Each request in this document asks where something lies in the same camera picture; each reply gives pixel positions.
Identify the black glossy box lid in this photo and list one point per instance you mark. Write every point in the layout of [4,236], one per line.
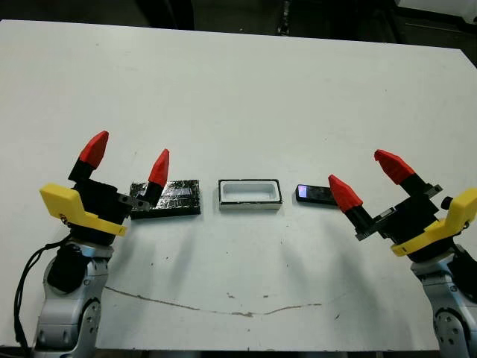
[179,197]

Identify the white box base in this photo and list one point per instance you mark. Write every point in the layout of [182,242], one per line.
[247,192]

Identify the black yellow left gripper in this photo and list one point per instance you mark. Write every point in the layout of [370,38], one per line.
[97,201]

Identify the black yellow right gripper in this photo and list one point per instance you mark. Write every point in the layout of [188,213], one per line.
[417,220]

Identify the black phone-like camera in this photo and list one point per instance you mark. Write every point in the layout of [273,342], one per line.
[316,194]

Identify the black metal stand post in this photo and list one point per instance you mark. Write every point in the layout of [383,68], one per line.
[285,16]

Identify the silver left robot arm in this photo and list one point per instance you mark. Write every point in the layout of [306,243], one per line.
[71,317]

